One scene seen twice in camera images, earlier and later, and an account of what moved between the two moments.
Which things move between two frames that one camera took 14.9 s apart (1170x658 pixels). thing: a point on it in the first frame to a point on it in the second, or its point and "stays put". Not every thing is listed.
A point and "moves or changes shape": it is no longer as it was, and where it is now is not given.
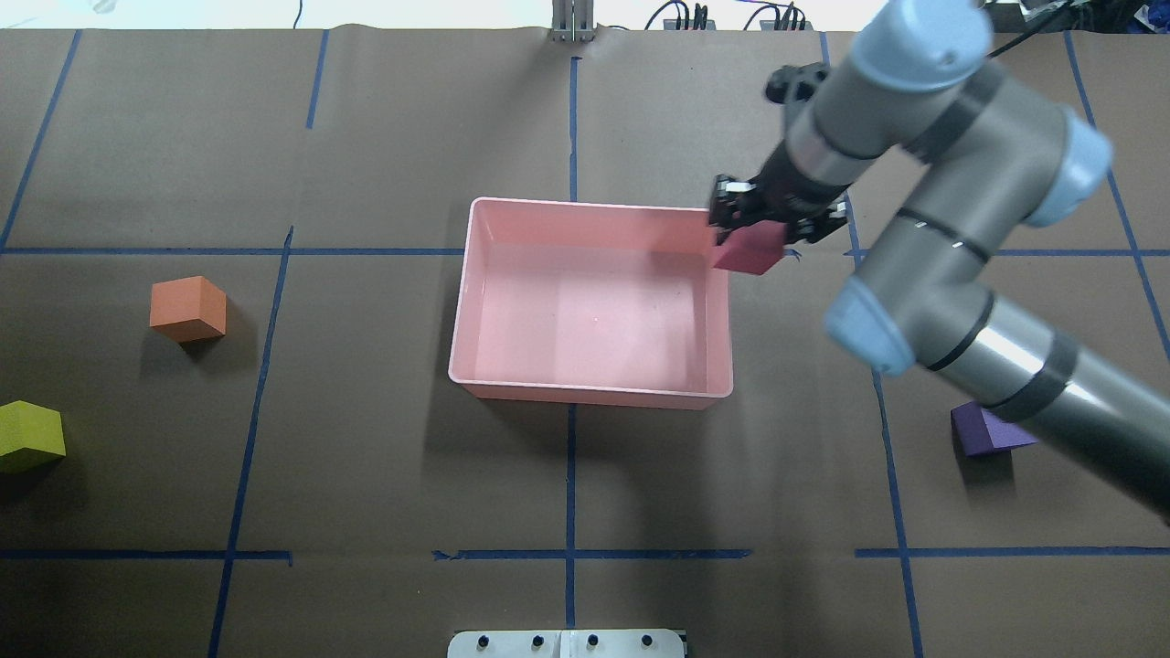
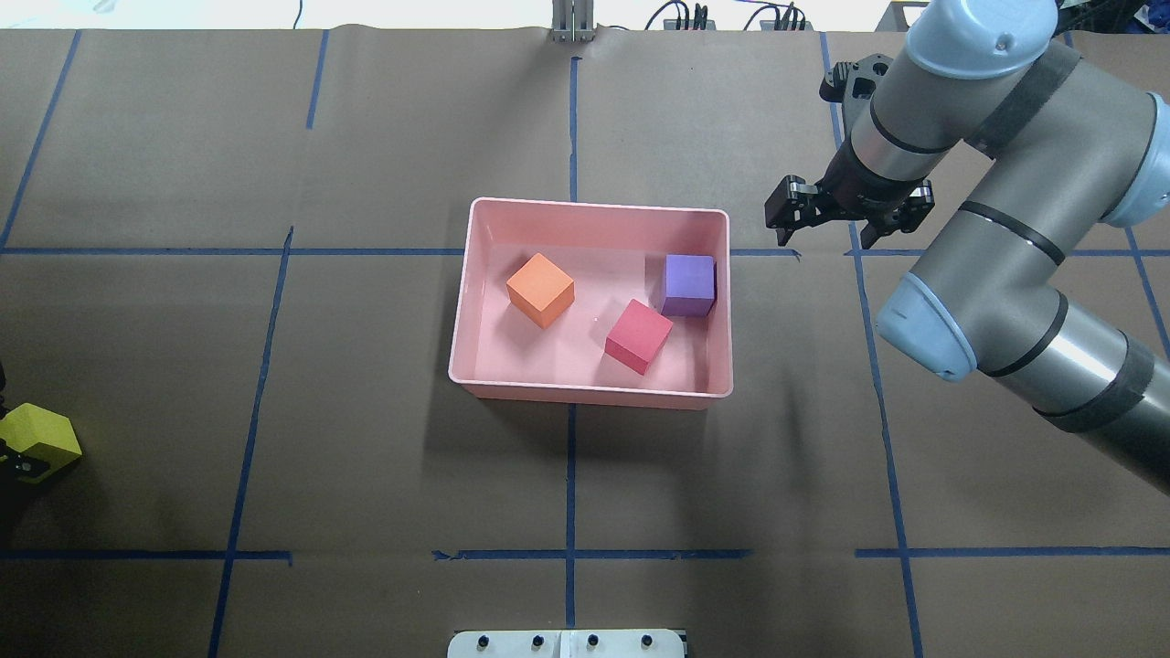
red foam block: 752,247 to 637,335
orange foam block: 188,309 to 540,291
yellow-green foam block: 31,438 moves or changes shape
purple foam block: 978,431 to 691,285
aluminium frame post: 572,21 stays put
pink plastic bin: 590,303 stays put
